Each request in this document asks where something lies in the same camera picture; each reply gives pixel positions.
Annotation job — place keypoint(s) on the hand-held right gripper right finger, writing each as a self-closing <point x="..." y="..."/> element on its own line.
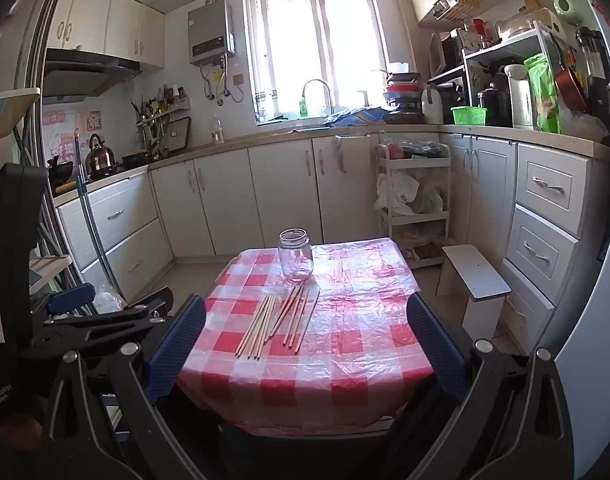
<point x="437" y="352"/>

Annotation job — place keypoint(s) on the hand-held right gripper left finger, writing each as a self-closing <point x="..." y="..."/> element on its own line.
<point x="177" y="350"/>

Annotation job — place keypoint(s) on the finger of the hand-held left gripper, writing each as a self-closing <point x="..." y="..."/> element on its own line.
<point x="135" y="316"/>
<point x="72" y="298"/>

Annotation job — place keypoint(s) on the group of wooden chopsticks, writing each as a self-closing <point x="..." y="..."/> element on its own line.
<point x="262" y="325"/>

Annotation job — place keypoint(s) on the clear glass jar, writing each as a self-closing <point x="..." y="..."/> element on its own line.
<point x="296" y="260"/>

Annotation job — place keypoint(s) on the white stool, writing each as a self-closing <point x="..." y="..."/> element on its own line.
<point x="477" y="272"/>

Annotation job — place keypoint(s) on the black pot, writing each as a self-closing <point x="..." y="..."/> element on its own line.
<point x="60" y="170"/>

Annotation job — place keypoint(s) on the red white checked tablecloth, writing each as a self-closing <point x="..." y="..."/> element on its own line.
<point x="335" y="360"/>

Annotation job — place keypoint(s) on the steel kettle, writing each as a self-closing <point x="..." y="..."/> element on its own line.
<point x="101" y="157"/>

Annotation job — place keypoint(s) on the black wok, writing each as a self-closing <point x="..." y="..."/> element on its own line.
<point x="135" y="159"/>

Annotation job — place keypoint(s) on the white rolling cart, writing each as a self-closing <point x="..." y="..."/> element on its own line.
<point x="414" y="195"/>

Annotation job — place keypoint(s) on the wooden shelf rack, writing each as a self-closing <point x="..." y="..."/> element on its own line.
<point x="15" y="97"/>

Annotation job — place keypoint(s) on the white lower kitchen cabinets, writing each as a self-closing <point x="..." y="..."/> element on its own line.
<point x="275" y="195"/>

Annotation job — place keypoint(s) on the dark cutting board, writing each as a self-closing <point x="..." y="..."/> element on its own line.
<point x="177" y="135"/>

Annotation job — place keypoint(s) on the black range hood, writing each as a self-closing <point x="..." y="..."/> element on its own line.
<point x="90" y="75"/>

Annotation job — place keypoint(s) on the clear plastic bottle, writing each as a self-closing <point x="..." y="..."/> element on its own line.
<point x="217" y="132"/>

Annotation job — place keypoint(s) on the white hanging plastic bag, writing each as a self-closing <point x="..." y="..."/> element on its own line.
<point x="352" y="157"/>

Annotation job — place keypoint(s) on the green plastic basket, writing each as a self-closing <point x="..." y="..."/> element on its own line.
<point x="469" y="116"/>

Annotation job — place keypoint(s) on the white jug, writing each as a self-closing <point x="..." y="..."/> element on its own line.
<point x="431" y="107"/>

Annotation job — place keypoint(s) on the blue bag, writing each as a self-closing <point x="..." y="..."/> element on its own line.
<point x="357" y="116"/>

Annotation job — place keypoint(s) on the black coffee machine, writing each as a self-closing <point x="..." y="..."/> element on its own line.
<point x="494" y="102"/>

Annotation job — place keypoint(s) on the stack of pots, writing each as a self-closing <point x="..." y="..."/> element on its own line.
<point x="404" y="97"/>

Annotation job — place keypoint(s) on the white upper cabinets long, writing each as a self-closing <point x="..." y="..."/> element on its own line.
<point x="105" y="20"/>

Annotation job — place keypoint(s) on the green soap bottle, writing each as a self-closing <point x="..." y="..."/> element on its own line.
<point x="303" y="108"/>

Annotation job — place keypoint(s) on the white electric kettle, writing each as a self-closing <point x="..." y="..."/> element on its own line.
<point x="519" y="95"/>

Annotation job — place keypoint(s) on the chrome faucet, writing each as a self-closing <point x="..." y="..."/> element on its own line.
<point x="330" y="92"/>

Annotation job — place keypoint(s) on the green packet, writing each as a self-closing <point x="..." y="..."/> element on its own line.
<point x="542" y="90"/>

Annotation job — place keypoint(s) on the red pan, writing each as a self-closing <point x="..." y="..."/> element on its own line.
<point x="569" y="87"/>

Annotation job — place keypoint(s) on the microwave oven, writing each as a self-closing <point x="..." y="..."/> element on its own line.
<point x="447" y="52"/>

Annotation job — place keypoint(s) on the white counter shelf rack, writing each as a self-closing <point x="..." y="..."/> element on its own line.
<point x="515" y="45"/>

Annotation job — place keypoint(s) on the white framed window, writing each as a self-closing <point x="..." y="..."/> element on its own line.
<point x="315" y="45"/>

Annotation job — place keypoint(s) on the black thermos bottle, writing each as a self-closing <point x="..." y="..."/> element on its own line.
<point x="592" y="60"/>

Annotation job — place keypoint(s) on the pink wall sticker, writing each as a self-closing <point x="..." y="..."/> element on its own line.
<point x="60" y="132"/>

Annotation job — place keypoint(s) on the wall utensil rack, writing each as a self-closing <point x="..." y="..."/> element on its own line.
<point x="157" y="110"/>

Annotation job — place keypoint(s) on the grey wall water heater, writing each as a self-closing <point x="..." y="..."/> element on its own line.
<point x="210" y="30"/>

